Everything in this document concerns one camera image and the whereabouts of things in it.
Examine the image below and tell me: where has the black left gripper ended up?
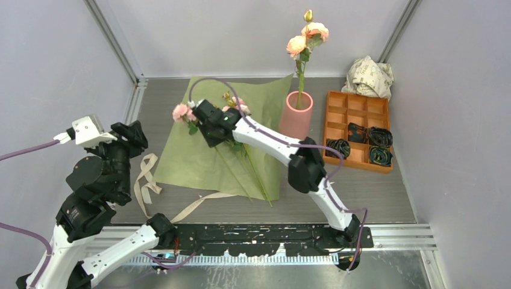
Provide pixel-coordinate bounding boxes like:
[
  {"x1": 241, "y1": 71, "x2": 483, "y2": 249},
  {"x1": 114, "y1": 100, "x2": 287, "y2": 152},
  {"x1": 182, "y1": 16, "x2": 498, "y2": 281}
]
[{"x1": 87, "y1": 119, "x2": 149, "y2": 198}]

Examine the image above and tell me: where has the pink flower stem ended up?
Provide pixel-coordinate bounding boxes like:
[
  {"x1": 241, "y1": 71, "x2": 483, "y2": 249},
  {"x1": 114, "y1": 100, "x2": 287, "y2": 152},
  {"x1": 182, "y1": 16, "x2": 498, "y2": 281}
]
[
  {"x1": 172, "y1": 104, "x2": 261, "y2": 199},
  {"x1": 222, "y1": 92, "x2": 273, "y2": 207}
]

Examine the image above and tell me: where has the beige ribbon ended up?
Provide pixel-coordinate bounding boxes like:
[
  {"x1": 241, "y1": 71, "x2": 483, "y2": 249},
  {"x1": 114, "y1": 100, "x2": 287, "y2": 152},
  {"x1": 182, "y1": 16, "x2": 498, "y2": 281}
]
[{"x1": 133, "y1": 153, "x2": 234, "y2": 223}]

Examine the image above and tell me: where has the peach paper bouquet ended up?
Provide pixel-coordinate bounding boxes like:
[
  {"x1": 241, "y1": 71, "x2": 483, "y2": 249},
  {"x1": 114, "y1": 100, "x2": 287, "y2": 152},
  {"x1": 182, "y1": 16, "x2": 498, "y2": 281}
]
[{"x1": 154, "y1": 75, "x2": 293, "y2": 202}]

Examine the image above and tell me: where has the pink cylindrical vase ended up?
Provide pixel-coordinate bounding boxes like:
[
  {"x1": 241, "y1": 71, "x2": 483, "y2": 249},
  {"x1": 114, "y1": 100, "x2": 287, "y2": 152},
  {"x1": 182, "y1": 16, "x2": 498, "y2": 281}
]
[{"x1": 279, "y1": 91, "x2": 314, "y2": 140}]

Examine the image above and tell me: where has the peach flower stem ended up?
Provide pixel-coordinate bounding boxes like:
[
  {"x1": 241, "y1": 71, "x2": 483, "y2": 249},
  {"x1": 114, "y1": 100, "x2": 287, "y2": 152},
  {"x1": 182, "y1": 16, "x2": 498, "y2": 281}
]
[{"x1": 286, "y1": 9, "x2": 329, "y2": 110}]

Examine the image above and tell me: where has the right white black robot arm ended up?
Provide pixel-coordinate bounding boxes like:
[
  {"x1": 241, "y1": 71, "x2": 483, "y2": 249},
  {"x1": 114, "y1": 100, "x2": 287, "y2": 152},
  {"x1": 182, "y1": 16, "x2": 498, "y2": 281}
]
[{"x1": 191, "y1": 99, "x2": 361, "y2": 247}]

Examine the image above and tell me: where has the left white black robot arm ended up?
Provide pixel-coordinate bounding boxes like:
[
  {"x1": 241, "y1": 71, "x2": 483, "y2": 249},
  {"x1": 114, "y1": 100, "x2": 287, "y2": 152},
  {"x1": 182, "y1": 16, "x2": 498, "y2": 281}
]
[{"x1": 16, "y1": 116, "x2": 176, "y2": 288}]

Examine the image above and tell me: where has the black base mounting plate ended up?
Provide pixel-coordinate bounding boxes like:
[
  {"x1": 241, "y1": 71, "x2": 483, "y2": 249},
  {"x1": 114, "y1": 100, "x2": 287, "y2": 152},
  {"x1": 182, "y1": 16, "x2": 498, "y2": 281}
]
[{"x1": 150, "y1": 224, "x2": 358, "y2": 257}]

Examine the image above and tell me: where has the orange compartment tray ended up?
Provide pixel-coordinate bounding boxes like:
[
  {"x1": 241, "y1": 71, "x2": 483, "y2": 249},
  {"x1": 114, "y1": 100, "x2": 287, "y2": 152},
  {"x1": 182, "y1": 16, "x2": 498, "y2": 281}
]
[{"x1": 323, "y1": 90, "x2": 394, "y2": 173}]

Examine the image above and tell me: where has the crumpled white patterned cloth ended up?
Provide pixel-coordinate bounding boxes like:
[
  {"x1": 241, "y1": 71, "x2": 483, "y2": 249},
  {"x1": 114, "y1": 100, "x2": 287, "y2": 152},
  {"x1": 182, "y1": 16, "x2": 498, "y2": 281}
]
[{"x1": 341, "y1": 56, "x2": 395, "y2": 100}]

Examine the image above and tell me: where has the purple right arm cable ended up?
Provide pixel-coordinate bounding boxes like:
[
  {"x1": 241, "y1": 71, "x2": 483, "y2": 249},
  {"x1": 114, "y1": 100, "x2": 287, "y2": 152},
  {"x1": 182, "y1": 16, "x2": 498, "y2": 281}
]
[{"x1": 188, "y1": 77, "x2": 369, "y2": 274}]

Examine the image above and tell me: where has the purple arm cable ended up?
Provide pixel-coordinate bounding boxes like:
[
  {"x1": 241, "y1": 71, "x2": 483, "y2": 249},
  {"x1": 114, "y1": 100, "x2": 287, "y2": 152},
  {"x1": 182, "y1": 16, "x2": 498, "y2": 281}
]
[
  {"x1": 188, "y1": 77, "x2": 369, "y2": 274},
  {"x1": 0, "y1": 138, "x2": 198, "y2": 289}
]

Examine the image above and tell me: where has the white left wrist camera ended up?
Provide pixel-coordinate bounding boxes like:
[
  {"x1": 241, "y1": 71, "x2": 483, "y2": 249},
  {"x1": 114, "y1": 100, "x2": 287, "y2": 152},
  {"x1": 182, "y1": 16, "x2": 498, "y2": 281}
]
[{"x1": 53, "y1": 114, "x2": 118, "y2": 149}]

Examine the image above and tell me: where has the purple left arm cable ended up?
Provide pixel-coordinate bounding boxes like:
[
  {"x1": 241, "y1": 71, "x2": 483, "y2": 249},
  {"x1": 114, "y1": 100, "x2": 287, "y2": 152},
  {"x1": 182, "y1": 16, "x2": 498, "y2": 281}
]
[{"x1": 0, "y1": 138, "x2": 198, "y2": 289}]

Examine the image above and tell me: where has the dark patterned hair tie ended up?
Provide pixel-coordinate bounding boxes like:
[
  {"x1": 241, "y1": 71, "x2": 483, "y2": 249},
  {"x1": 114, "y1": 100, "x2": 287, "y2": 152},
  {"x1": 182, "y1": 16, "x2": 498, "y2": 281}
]
[{"x1": 347, "y1": 122, "x2": 394, "y2": 148}]

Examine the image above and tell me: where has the teal patterned hair tie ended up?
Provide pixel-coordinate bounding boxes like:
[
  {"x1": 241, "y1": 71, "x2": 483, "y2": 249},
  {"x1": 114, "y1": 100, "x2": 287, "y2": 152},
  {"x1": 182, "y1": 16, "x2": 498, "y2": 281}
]
[{"x1": 369, "y1": 146, "x2": 393, "y2": 167}]

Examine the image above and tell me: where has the aluminium front rail frame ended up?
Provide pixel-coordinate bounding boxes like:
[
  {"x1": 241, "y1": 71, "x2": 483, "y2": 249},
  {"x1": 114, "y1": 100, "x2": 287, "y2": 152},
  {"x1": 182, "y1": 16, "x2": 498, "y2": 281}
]
[{"x1": 74, "y1": 224, "x2": 438, "y2": 267}]

